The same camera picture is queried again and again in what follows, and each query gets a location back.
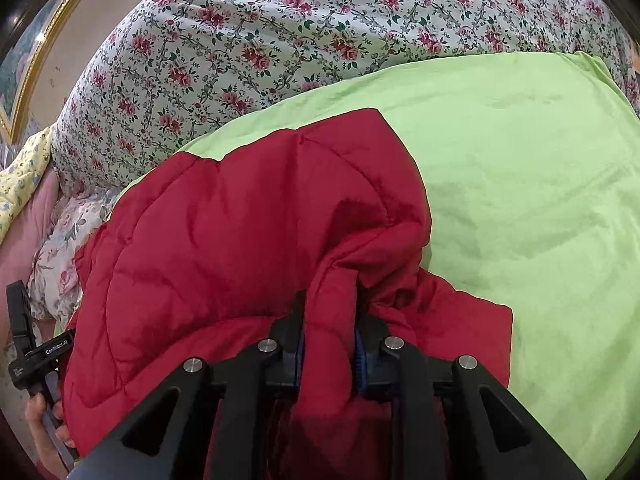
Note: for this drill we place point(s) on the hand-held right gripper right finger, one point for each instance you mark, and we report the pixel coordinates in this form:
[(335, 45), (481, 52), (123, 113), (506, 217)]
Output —
[(372, 355)]

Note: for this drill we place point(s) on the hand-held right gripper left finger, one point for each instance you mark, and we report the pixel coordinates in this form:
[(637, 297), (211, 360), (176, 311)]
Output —
[(285, 342)]

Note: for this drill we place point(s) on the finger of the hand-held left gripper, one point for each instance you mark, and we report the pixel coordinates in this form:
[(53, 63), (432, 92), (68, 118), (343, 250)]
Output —
[(19, 312)]

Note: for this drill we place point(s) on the red quilted jacket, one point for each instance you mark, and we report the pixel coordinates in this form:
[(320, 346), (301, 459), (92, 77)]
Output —
[(225, 235)]

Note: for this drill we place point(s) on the person's left hand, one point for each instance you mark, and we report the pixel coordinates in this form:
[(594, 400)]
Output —
[(42, 430)]

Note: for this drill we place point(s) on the pastel floral pillow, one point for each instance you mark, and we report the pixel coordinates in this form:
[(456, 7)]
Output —
[(60, 260)]

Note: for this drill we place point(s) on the pink blanket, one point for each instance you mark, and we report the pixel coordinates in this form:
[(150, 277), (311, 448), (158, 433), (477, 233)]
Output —
[(30, 230)]

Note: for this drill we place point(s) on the yellow floral quilt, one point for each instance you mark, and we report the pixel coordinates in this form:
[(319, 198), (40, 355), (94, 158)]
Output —
[(25, 180)]

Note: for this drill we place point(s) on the light green bed sheet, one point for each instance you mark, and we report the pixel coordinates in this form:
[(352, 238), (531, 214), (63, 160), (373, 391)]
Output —
[(500, 185)]

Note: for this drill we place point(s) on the gold framed picture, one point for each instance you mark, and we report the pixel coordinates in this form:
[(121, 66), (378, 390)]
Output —
[(22, 60)]

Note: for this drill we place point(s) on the rose print quilt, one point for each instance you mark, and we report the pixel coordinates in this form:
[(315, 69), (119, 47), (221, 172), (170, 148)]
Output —
[(300, 35)]

